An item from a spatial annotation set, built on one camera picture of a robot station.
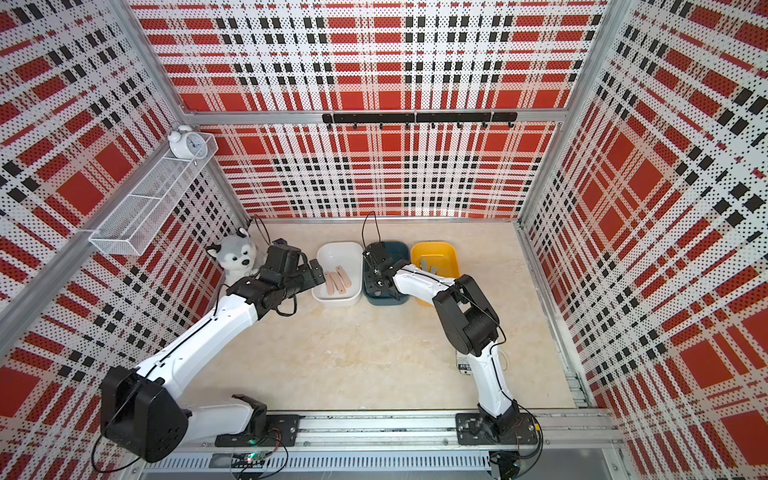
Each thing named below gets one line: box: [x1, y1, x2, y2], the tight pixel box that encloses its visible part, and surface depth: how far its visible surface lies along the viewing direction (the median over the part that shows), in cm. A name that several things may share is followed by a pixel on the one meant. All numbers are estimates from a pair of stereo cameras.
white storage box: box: [312, 242, 363, 307], surface depth 106 cm
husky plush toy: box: [207, 234, 261, 287], surface depth 90 cm
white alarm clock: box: [168, 125, 208, 160], surface depth 83 cm
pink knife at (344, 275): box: [336, 265, 352, 288], surface depth 105 cm
